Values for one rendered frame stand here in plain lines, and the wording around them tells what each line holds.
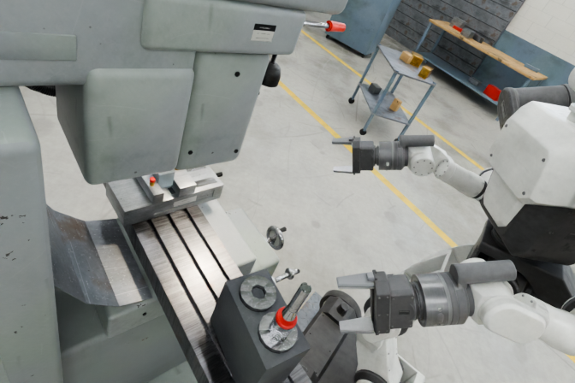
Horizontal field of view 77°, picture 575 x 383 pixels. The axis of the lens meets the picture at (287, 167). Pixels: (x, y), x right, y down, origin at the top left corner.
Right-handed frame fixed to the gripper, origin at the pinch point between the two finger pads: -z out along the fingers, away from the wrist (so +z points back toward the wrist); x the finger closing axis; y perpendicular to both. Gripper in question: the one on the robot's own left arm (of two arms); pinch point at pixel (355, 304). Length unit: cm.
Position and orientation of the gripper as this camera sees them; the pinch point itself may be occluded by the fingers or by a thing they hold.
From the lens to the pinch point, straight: 69.6
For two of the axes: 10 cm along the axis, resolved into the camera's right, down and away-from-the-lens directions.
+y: 0.0, 4.2, -9.1
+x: -1.0, -9.1, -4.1
